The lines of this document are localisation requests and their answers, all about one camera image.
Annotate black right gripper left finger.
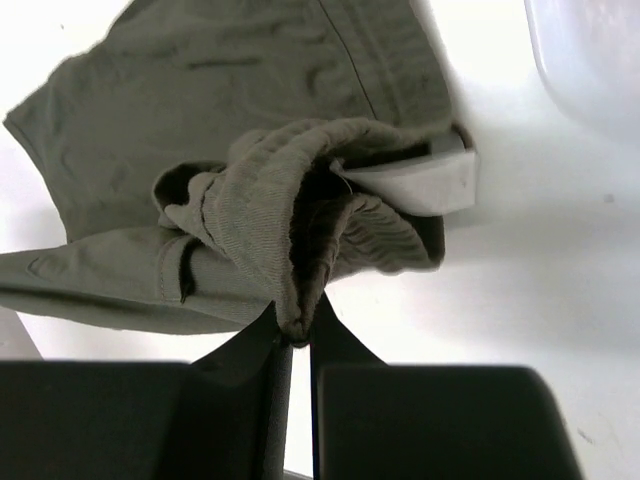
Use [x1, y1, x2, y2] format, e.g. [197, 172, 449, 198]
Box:
[1, 307, 292, 479]

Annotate white plastic mesh basket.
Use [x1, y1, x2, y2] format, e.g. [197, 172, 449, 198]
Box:
[525, 0, 639, 145]

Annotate olive green shorts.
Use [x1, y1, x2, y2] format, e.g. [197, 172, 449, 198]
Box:
[1, 1, 457, 345]

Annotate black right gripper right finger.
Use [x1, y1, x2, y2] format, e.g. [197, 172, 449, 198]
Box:
[310, 298, 582, 480]

